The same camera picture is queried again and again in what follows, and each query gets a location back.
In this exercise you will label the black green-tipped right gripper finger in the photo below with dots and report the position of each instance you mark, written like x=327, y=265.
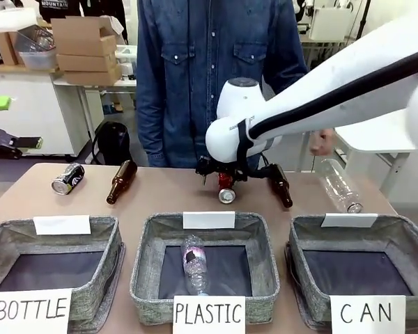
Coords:
x=217, y=175
x=235, y=177

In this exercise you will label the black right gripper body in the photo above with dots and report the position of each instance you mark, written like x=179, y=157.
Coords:
x=212, y=166

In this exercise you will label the red soda can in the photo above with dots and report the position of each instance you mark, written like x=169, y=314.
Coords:
x=226, y=195

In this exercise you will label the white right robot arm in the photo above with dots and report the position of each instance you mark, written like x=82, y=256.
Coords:
x=299, y=104

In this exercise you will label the grey fabric basket labelled plastic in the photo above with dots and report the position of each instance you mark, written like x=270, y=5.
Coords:
x=153, y=243

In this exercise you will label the grey fabric basket labelled can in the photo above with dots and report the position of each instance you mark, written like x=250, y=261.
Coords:
x=299, y=250

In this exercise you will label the grey fabric basket labelled bottle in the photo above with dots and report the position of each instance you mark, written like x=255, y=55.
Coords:
x=97, y=243

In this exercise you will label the black soda can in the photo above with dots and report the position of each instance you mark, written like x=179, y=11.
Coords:
x=69, y=179

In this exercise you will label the white paper label CAN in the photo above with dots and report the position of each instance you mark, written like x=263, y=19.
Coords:
x=367, y=313

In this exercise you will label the person's left hand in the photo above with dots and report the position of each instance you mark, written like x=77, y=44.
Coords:
x=322, y=142

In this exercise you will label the blank white card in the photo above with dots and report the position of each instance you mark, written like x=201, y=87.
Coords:
x=209, y=220
x=62, y=225
x=349, y=220

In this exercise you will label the brown glass bottle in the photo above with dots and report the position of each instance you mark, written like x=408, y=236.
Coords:
x=122, y=181
x=282, y=188

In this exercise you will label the crushed clear plastic bottle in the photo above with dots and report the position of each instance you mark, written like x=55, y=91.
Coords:
x=194, y=264

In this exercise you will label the person in denim shirt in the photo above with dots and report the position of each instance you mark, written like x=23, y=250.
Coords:
x=195, y=69

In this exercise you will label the black backpack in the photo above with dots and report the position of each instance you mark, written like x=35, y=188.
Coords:
x=113, y=142

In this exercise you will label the white power strip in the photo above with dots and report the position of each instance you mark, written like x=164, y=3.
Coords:
x=340, y=152

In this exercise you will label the white paper label PLASTIC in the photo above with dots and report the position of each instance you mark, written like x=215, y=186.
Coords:
x=209, y=315

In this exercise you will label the white side table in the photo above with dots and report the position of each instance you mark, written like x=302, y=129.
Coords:
x=376, y=139

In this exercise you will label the flat closed cardboard box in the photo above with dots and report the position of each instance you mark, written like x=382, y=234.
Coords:
x=92, y=76
x=87, y=62

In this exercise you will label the white cabinet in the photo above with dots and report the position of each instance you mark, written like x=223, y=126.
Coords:
x=48, y=111

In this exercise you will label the white box appliance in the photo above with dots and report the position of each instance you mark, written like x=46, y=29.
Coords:
x=331, y=22

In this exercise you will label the open cardboard box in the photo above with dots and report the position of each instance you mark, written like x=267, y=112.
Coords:
x=83, y=36

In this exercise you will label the black device with phone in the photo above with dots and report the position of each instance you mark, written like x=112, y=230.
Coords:
x=10, y=141

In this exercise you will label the clear plastic storage bin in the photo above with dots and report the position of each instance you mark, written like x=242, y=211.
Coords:
x=38, y=52

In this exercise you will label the person in black printed shirt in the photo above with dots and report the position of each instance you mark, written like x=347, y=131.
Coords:
x=59, y=10

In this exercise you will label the white paper label BOTTLE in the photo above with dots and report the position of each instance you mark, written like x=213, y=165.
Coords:
x=31, y=311

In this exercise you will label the small cardboard box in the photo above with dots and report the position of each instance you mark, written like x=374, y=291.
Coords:
x=5, y=48

